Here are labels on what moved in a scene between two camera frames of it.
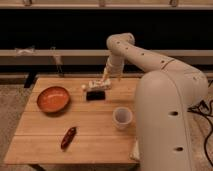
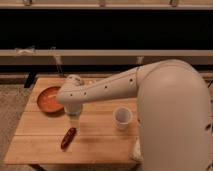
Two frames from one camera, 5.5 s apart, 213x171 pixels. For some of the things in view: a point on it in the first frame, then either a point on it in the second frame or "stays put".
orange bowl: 53,99 stays put
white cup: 122,118 stays put
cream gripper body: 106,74 -> 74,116
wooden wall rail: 80,57 stays put
